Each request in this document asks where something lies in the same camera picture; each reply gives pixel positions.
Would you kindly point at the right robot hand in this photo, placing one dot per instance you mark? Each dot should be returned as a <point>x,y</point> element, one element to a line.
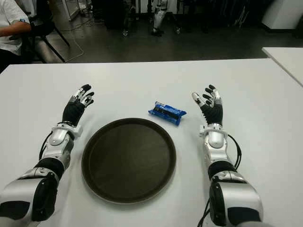
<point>214,112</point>

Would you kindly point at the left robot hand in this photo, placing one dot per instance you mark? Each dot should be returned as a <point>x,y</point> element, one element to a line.
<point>73,111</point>

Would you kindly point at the blue Oreo cookie pack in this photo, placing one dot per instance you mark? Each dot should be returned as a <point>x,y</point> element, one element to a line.
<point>166,113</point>

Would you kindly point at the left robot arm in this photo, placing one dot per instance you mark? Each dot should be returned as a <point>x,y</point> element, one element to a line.
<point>56,139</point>

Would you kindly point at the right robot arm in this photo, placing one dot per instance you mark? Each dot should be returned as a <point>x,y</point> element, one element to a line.
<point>216,139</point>

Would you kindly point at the clear chair floor mat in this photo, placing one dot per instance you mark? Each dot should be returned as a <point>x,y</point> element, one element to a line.
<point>73,50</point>

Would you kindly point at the round dark brown tray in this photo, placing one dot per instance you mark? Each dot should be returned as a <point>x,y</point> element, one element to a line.
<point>129,160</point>

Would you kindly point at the black chair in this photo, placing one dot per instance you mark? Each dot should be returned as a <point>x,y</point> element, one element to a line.
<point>45,26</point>

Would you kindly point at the white side table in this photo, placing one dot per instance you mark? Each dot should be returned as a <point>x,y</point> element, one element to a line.
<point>287,59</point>

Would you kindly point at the black equipment stands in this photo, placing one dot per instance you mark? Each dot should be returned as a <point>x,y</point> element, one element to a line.
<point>241,16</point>

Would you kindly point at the glass display cabinet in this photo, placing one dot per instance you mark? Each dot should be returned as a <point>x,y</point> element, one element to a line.
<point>71,9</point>

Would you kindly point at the seated person in white shirt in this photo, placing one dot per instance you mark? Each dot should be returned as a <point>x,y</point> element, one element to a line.
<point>11,23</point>

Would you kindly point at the black wheeled gantry stand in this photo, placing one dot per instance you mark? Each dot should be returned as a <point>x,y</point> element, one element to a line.
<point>127,16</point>

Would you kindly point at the white humanoid robot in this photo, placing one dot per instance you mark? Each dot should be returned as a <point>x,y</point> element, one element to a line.
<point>158,16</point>

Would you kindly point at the white cabinet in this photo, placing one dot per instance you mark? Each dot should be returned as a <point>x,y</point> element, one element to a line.
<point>284,14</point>

